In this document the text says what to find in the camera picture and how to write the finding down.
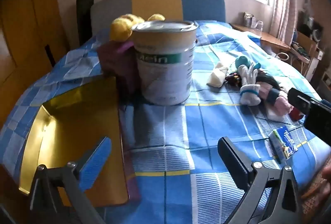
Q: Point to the gold tray box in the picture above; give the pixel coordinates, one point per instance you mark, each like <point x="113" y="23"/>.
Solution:
<point x="68" y="125"/>

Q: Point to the red plush item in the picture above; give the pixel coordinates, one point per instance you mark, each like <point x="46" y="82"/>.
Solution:
<point x="295" y="114"/>

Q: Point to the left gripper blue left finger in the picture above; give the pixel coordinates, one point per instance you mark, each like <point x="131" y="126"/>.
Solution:
<point x="92" y="162"/>

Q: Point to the blue tissue pack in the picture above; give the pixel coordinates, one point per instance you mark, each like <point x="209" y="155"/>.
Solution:
<point x="283" y="143"/>

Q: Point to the small speaker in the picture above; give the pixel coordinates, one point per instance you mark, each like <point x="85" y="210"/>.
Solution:
<point x="316" y="35"/>

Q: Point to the pink yarn skein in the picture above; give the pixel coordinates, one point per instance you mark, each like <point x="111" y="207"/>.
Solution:
<point x="275" y="101"/>

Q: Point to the white gloves blue band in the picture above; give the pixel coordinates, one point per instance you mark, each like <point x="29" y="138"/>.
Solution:
<point x="249" y="91"/>

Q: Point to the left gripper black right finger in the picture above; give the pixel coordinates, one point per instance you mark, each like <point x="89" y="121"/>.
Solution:
<point x="237" y="163"/>

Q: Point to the person's right hand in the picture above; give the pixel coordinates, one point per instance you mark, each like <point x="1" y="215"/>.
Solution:
<point x="326" y="174"/>

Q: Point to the white sponge block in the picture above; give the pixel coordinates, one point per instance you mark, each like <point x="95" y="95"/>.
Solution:
<point x="217" y="76"/>

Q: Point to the wooden wardrobe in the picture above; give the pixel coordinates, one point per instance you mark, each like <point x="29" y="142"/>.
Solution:
<point x="32" y="41"/>

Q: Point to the cardboard box on shelf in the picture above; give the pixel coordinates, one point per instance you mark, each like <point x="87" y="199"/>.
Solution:
<point x="308" y="44"/>

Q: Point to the black rolled mat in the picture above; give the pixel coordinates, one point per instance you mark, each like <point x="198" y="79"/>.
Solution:
<point x="83" y="16"/>

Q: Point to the yellow plush bear toy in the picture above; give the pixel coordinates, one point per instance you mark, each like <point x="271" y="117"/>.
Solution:
<point x="121" y="27"/>

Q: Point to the teal plush doll pink dress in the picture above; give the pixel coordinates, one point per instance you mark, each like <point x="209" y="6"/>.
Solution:
<point x="243" y="60"/>

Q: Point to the dark maroon box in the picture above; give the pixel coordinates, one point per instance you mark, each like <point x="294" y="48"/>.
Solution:
<point x="118" y="59"/>

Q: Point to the blue plaid bed sheet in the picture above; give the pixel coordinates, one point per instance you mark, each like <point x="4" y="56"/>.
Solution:
<point x="174" y="150"/>

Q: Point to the clear organizer on desk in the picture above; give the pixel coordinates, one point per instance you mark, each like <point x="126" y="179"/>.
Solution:
<point x="250" y="21"/>

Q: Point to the wooden desk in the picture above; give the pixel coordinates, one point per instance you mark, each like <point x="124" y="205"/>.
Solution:
<point x="265" y="38"/>

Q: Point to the white protein powder can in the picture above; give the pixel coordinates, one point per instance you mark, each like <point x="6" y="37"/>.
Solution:
<point x="165" y="57"/>

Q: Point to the grey yellow blue headboard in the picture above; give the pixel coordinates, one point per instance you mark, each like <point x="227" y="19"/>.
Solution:
<point x="105" y="11"/>

